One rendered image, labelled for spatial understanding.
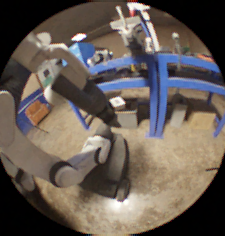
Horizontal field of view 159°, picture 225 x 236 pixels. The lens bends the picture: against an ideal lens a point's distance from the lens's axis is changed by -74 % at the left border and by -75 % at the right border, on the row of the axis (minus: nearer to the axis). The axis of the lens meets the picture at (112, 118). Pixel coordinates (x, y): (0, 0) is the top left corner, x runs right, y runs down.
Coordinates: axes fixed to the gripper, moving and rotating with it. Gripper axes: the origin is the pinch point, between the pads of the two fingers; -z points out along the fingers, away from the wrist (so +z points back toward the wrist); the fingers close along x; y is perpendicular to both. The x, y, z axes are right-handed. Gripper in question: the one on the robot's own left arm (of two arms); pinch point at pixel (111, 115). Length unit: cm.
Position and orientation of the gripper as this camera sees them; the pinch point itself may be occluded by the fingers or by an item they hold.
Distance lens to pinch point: 35.2
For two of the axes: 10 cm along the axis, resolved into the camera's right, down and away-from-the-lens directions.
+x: 4.4, 7.0, -5.6
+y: 7.7, -6.1, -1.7
